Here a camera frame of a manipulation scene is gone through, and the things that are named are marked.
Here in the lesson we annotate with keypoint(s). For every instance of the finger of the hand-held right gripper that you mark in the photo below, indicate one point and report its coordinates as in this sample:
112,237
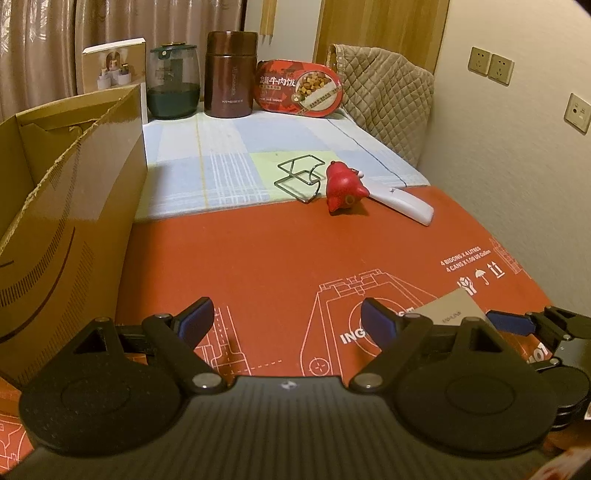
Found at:
510,323

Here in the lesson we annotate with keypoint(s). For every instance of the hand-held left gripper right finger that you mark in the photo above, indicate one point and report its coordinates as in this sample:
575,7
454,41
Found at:
379,321

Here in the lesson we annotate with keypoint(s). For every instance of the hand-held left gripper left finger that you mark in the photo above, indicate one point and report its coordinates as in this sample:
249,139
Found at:
196,321

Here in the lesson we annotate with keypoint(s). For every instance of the beige card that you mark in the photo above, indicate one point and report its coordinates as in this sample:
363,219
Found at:
455,307

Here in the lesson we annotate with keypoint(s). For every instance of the white remote control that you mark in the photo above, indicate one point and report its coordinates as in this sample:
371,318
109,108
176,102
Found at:
408,205

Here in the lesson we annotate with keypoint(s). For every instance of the red toy figurine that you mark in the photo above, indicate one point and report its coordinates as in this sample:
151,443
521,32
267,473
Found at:
344,189

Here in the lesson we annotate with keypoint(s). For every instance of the brown cardboard box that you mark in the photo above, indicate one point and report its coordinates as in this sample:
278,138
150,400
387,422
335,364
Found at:
69,240

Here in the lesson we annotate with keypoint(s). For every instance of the red printed mat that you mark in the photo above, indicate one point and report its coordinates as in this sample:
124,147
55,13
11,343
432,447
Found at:
258,258

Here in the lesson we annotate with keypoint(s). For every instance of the pale checked tablecloth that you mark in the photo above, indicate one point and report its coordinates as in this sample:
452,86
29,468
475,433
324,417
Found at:
221,157

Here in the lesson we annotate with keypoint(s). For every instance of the beige quilted chair cover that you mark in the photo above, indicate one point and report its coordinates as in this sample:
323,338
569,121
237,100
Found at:
388,101

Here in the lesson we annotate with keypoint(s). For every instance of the green glass jar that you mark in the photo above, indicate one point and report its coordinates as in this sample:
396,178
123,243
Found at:
173,92

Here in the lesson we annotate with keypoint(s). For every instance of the red instant meal box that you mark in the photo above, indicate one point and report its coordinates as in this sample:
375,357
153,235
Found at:
298,87

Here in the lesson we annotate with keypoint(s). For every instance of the brown thermos canister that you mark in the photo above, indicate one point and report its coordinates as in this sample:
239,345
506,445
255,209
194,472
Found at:
231,74

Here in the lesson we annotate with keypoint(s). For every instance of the white picture product box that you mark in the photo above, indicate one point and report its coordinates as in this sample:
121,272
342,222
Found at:
113,64

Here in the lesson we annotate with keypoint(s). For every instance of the wooden door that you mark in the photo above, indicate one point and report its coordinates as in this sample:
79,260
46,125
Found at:
383,27

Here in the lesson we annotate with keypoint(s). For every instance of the wooden hanging stick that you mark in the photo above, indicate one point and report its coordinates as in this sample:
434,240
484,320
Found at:
272,21
264,21

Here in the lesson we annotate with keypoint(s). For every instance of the brown patterned curtain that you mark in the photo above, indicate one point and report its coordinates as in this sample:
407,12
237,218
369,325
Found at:
92,27

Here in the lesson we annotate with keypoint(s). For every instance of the gold wall socket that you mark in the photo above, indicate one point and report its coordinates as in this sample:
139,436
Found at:
501,69
480,61
579,113

